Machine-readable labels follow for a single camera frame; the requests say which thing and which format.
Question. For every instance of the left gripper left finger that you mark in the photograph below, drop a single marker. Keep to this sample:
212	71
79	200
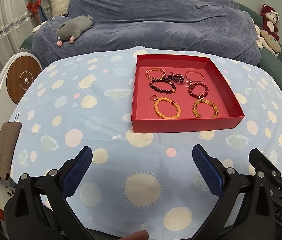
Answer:
39	209

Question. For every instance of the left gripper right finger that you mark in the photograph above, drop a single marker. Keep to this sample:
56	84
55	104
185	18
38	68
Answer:
244	209

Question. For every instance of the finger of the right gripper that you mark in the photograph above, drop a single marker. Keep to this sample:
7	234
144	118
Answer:
262	164

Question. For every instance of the red jewelry tray box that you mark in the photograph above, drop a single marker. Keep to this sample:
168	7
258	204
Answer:
182	106

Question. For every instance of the blue patterned table cloth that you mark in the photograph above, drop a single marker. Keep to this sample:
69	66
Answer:
137	180

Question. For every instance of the cream plush toy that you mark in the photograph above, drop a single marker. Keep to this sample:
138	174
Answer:
266	41

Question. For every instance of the gold bangle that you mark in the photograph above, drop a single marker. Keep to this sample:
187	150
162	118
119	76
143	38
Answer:
194	76

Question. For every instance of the red plush monkey toy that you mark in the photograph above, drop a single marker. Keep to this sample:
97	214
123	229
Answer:
270	19

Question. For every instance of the grey plush mouse toy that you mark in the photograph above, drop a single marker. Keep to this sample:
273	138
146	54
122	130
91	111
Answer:
73	28

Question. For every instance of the dark blue bed cover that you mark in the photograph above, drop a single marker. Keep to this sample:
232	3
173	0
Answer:
215	27

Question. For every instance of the white curtain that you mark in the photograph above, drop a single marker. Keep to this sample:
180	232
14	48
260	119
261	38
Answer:
15	26

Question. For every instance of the blue curtain with red bow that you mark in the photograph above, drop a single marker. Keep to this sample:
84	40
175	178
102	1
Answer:
36	11

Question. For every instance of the green bed frame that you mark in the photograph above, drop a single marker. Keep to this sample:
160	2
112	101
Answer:
267	58

